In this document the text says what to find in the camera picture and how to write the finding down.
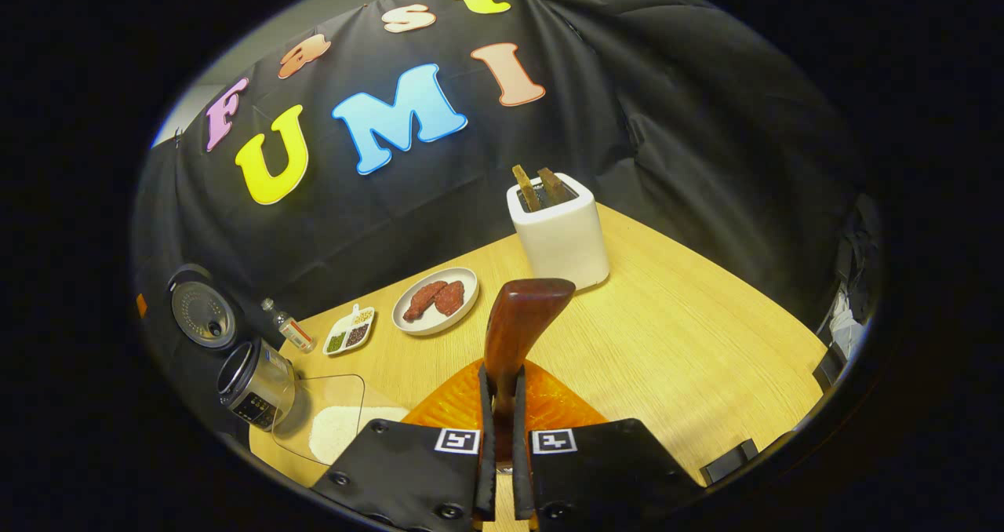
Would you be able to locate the clear glass tray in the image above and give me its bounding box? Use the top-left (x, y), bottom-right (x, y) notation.
top-left (271, 373), bottom-right (369, 468)

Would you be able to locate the dark cloth bundle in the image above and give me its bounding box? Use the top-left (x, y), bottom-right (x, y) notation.
top-left (831, 195), bottom-right (883, 329)

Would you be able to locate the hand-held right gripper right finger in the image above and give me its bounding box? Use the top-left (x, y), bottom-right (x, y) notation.
top-left (511, 359), bottom-right (704, 532)

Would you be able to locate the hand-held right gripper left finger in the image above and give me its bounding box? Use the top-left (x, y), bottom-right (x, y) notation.
top-left (310, 359), bottom-right (499, 532)

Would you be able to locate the white cloth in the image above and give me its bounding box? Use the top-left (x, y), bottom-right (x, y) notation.
top-left (828, 293), bottom-right (868, 360)

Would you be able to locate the white toaster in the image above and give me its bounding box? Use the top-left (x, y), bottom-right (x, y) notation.
top-left (506, 173), bottom-right (611, 291)

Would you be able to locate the small clear glass bottle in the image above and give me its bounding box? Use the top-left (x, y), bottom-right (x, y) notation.
top-left (260, 297), bottom-right (317, 354)

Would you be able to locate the white rice pile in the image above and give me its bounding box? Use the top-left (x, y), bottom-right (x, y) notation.
top-left (308, 405), bottom-right (409, 465)

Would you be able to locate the brown wooden spoon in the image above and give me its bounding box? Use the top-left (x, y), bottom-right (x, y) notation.
top-left (482, 278), bottom-right (577, 470)

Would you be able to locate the white round plate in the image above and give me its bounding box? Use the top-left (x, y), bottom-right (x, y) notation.
top-left (391, 266), bottom-right (480, 337)

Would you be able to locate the red-brown meat piece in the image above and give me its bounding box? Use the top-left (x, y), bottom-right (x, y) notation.
top-left (433, 280), bottom-right (467, 317)
top-left (402, 280), bottom-right (449, 323)

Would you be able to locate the white divided bean dish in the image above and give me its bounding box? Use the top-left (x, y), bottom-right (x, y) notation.
top-left (322, 304), bottom-right (377, 357)

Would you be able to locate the dark grey rice cooker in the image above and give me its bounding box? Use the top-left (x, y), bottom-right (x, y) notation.
top-left (161, 262), bottom-right (299, 435)

